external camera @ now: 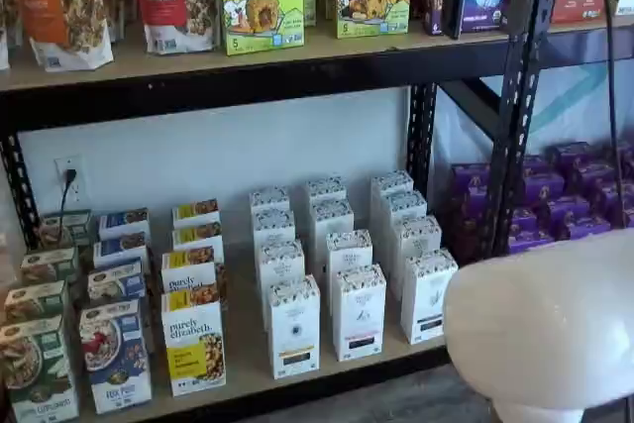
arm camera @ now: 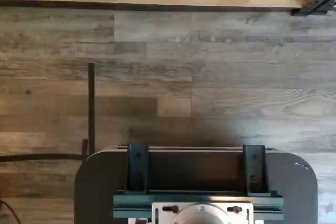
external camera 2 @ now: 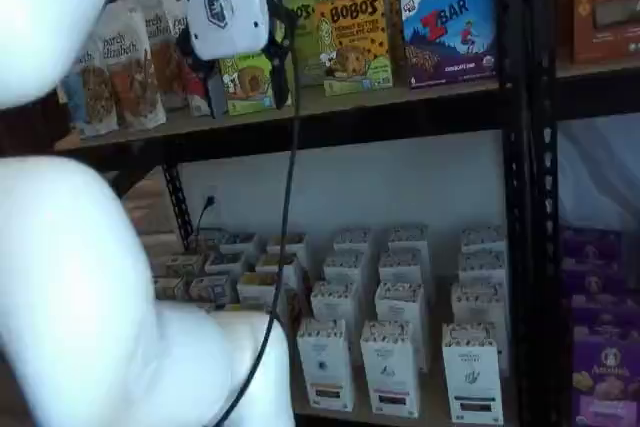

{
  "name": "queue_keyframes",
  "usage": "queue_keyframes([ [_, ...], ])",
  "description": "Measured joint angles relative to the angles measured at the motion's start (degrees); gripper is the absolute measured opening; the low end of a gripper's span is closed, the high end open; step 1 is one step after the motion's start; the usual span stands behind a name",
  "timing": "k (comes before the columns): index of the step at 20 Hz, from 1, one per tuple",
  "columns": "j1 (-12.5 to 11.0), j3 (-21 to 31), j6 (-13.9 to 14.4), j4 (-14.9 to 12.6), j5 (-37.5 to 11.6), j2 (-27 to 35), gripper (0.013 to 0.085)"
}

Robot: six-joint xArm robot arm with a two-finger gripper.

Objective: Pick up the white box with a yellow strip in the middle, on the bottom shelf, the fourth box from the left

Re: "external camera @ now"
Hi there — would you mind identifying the white box black strip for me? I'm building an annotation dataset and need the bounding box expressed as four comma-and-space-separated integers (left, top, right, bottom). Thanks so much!
399, 248, 460, 346
390, 215, 443, 270
370, 169, 415, 201
383, 189, 428, 226

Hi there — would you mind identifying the green apple pie bar box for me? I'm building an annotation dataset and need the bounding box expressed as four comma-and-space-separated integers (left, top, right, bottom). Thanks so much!
219, 0, 306, 56

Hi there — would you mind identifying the white box pink strip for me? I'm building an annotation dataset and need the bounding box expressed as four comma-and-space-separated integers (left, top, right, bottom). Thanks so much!
309, 198, 356, 265
331, 263, 387, 363
324, 229, 373, 290
304, 177, 348, 206

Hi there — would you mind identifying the white box yellow strip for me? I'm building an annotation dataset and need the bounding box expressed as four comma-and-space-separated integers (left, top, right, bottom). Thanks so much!
249, 186, 291, 215
257, 239, 306, 330
266, 273, 322, 379
252, 208, 297, 249

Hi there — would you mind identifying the yellow white granola box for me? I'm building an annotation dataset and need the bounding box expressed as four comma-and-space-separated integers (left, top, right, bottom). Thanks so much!
160, 286, 228, 398
160, 246, 219, 295
171, 198, 221, 229
171, 223, 225, 259

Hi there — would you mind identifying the blue white granola box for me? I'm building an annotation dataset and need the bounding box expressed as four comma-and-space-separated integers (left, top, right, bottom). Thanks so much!
92, 230, 150, 268
97, 207, 152, 241
78, 298, 154, 415
87, 258, 148, 304

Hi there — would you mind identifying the green white granola box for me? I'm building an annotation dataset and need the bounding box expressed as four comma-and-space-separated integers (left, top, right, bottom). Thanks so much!
38, 208, 95, 251
0, 314, 80, 423
19, 246, 80, 286
3, 279, 70, 326

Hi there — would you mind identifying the black rack with purple boxes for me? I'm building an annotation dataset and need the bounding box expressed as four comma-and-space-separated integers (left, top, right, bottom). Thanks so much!
435, 11, 634, 256

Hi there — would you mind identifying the red granola bag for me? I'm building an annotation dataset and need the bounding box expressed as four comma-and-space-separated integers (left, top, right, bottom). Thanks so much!
131, 0, 219, 55

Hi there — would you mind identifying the orange granola bag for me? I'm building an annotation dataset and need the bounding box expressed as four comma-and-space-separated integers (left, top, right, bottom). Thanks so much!
7, 0, 115, 72

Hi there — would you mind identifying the white granola bag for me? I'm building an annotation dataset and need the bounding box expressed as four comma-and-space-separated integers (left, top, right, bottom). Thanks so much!
0, 0, 12, 72

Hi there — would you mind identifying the long black cable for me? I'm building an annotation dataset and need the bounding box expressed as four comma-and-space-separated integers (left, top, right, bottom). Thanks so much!
591, 0, 630, 229

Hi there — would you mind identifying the black metal shelving rack frame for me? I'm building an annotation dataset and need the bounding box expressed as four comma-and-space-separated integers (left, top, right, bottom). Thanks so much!
0, 0, 554, 423

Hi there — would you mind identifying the white wall outlet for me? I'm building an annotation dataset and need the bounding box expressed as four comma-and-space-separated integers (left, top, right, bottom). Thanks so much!
53, 154, 85, 204

